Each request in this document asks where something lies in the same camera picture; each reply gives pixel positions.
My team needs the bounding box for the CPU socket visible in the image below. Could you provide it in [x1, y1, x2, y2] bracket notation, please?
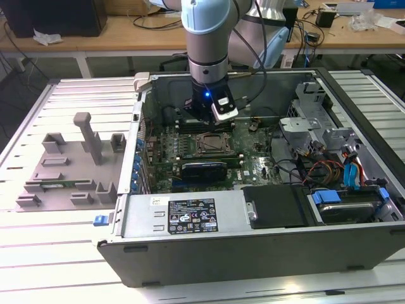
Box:
[189, 130, 235, 156]

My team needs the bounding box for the black round chassis part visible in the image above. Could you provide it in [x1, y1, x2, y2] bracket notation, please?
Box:
[161, 106, 177, 125]

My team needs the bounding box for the black graphics card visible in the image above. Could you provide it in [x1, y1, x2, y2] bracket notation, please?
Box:
[180, 161, 229, 184]

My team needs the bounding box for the green motherboard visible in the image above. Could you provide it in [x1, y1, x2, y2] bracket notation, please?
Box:
[139, 118, 304, 194]

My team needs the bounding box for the silver drive cage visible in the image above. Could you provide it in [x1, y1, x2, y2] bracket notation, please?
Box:
[278, 80, 365, 165]

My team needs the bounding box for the wooden desk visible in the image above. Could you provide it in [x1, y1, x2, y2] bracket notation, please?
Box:
[0, 0, 405, 79]

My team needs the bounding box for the brown cardboard box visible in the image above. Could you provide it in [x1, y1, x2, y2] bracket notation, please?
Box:
[106, 0, 153, 16]

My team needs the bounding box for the black drive bay cover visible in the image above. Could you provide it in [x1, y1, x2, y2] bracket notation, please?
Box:
[242, 185, 313, 229]

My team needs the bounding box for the silver power supply with label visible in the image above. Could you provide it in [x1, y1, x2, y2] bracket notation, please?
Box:
[120, 193, 247, 239]

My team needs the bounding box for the grey parts rack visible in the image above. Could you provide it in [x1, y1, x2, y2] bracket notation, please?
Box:
[15, 112, 127, 212]

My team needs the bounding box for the small black cube box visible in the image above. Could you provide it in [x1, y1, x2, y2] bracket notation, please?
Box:
[315, 9, 336, 28]

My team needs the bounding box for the open black PC case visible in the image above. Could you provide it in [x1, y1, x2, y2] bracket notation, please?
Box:
[96, 66, 405, 288]

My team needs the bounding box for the black computer tower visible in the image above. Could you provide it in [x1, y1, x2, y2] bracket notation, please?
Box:
[1, 0, 108, 38]

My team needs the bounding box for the green RAM stick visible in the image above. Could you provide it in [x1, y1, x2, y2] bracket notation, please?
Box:
[27, 180, 92, 191]

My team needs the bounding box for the crumpled white paper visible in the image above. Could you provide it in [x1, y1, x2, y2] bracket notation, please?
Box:
[33, 28, 63, 46]

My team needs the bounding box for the hard disk in blue carrier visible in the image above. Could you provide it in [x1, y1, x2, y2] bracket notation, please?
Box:
[308, 186, 392, 226]

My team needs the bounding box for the grey flat box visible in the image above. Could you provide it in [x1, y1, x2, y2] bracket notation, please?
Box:
[337, 1, 374, 15]

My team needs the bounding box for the crumpled clear plastic bag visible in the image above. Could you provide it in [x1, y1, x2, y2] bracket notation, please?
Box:
[349, 9, 380, 32]

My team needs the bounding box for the blue box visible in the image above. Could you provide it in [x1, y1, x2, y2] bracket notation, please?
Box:
[373, 0, 405, 9]

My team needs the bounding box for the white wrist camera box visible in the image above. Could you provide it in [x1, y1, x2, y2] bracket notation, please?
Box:
[210, 94, 240, 123]

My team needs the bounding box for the grey case latch handle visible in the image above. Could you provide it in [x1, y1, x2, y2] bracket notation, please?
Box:
[132, 72, 151, 93]

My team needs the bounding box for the black camera cable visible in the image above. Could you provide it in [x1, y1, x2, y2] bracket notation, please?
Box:
[232, 0, 270, 110]

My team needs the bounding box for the coloured power wire bundle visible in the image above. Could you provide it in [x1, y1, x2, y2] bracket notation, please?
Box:
[302, 160, 346, 187]

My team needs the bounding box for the blue flat data wire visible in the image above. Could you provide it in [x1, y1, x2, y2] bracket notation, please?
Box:
[341, 144, 363, 191]

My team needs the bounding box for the orange flat data wire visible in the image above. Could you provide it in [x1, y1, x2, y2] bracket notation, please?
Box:
[354, 158, 371, 187]

